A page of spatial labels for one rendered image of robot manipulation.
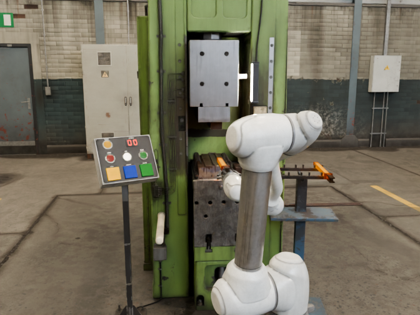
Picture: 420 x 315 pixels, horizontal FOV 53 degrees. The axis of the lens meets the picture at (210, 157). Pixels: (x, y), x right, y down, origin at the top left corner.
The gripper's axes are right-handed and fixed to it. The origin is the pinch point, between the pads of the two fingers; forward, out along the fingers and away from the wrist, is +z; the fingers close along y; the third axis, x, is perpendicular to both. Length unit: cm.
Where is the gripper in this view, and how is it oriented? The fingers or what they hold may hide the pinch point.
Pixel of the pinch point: (226, 170)
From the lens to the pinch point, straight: 222.3
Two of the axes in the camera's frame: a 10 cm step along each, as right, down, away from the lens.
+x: 0.0, -9.8, -2.1
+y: 10.0, -0.2, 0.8
